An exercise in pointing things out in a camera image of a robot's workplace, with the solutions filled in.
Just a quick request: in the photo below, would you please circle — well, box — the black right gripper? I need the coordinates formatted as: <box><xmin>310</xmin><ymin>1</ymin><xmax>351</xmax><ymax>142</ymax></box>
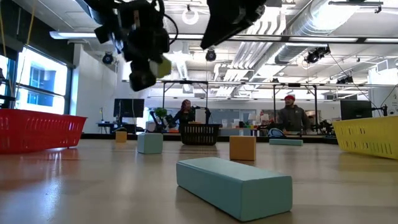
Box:
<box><xmin>200</xmin><ymin>0</ymin><xmax>268</xmax><ymax>50</ymax></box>

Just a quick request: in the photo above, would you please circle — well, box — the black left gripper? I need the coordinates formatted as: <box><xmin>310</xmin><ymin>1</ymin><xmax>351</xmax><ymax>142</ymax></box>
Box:
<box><xmin>114</xmin><ymin>0</ymin><xmax>171</xmax><ymax>92</ymax></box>

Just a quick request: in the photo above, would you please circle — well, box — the green cube block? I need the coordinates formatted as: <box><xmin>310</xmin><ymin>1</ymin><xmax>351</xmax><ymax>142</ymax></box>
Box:
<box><xmin>149</xmin><ymin>57</ymin><xmax>172</xmax><ymax>79</ymax></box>

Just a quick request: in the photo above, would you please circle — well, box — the small orange block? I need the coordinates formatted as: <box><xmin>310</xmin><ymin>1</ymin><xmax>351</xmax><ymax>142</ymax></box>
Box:
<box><xmin>115</xmin><ymin>130</ymin><xmax>128</xmax><ymax>144</ymax></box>

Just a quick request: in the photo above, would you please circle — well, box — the blue cube block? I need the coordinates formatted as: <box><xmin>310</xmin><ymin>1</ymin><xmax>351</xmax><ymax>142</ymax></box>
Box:
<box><xmin>137</xmin><ymin>133</ymin><xmax>164</xmax><ymax>155</ymax></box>

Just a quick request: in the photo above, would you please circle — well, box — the orange cube block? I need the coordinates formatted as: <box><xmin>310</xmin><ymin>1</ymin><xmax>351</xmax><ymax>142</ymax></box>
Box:
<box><xmin>229</xmin><ymin>135</ymin><xmax>257</xmax><ymax>162</ymax></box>

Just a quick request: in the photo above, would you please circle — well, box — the long blue block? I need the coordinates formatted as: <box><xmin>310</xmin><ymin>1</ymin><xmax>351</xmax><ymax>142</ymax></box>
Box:
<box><xmin>175</xmin><ymin>156</ymin><xmax>294</xmax><ymax>222</ymax></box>
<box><xmin>269</xmin><ymin>138</ymin><xmax>304</xmax><ymax>147</ymax></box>

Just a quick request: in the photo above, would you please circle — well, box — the black computer monitor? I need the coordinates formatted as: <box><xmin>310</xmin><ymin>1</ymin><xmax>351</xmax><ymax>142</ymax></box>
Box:
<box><xmin>340</xmin><ymin>99</ymin><xmax>373</xmax><ymax>121</ymax></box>
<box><xmin>113</xmin><ymin>98</ymin><xmax>146</xmax><ymax>119</ymax></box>

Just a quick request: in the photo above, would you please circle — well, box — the green potted plant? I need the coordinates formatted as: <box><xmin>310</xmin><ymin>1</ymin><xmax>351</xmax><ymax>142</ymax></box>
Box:
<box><xmin>154</xmin><ymin>107</ymin><xmax>169</xmax><ymax>125</ymax></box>

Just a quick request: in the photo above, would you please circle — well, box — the black beam with light strips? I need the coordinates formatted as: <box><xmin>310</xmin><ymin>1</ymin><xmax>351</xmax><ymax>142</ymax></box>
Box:
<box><xmin>49</xmin><ymin>30</ymin><xmax>398</xmax><ymax>44</ymax></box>

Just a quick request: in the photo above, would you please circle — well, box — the dark background desk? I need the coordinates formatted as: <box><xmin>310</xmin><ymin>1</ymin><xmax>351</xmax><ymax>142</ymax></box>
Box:
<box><xmin>98</xmin><ymin>122</ymin><xmax>137</xmax><ymax>134</ymax></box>

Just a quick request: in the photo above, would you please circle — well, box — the person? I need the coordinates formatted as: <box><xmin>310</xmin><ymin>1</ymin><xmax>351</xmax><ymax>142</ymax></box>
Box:
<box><xmin>275</xmin><ymin>95</ymin><xmax>312</xmax><ymax>133</ymax></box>
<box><xmin>174</xmin><ymin>99</ymin><xmax>197</xmax><ymax>126</ymax></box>

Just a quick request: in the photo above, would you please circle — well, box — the black plastic basket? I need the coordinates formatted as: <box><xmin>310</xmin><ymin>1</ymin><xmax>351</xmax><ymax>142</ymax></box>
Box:
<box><xmin>179</xmin><ymin>123</ymin><xmax>222</xmax><ymax>146</ymax></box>

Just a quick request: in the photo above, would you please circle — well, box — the large window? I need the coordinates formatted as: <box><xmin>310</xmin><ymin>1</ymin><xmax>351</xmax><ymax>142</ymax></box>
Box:
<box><xmin>0</xmin><ymin>46</ymin><xmax>74</xmax><ymax>116</ymax></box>

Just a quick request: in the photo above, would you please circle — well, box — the red plastic basket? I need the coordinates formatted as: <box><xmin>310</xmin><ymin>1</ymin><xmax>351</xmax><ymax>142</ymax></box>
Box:
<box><xmin>0</xmin><ymin>108</ymin><xmax>88</xmax><ymax>155</ymax></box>

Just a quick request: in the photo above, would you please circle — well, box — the blue and white round object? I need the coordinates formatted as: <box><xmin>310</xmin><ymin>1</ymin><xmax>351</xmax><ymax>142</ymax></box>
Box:
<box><xmin>267</xmin><ymin>127</ymin><xmax>287</xmax><ymax>139</ymax></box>

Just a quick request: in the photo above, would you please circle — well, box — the yellow plastic basket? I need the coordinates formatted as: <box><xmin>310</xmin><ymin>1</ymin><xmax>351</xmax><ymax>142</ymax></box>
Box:
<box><xmin>331</xmin><ymin>115</ymin><xmax>398</xmax><ymax>161</ymax></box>

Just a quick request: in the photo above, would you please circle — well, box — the white hanging ring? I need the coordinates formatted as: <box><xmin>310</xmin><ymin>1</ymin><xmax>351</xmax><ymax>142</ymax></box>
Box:
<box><xmin>182</xmin><ymin>7</ymin><xmax>200</xmax><ymax>26</ymax></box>

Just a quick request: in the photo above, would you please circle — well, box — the black workstation frame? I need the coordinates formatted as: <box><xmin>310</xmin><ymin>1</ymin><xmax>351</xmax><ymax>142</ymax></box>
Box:
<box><xmin>161</xmin><ymin>80</ymin><xmax>209</xmax><ymax>125</ymax></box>
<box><xmin>272</xmin><ymin>82</ymin><xmax>318</xmax><ymax>133</ymax></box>

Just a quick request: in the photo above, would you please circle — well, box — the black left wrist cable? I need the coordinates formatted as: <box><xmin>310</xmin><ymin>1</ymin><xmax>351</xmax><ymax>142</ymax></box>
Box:
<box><xmin>158</xmin><ymin>0</ymin><xmax>180</xmax><ymax>47</ymax></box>

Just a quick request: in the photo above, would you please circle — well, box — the black aluminium table frame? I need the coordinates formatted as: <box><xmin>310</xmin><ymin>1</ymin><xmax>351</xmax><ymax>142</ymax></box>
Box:
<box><xmin>80</xmin><ymin>133</ymin><xmax>340</xmax><ymax>144</ymax></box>

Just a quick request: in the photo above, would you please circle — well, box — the silver ventilation duct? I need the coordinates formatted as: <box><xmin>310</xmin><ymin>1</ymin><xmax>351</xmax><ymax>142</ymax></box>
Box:
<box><xmin>275</xmin><ymin>0</ymin><xmax>361</xmax><ymax>65</ymax></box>

